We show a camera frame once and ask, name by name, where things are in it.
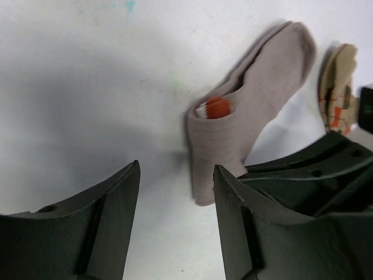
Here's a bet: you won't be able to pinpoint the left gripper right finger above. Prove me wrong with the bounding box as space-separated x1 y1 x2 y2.
213 166 372 279

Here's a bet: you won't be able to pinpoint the tan argyle sock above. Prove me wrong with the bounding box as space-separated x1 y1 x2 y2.
318 43 359 135

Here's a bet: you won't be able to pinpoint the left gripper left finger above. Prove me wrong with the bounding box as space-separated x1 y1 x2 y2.
1 161 140 279

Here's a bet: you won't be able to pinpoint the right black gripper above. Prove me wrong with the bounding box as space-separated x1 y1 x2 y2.
241 84 373 218

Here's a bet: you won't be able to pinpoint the grey sock red stripes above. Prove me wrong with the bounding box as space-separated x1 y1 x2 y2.
186 21 316 206

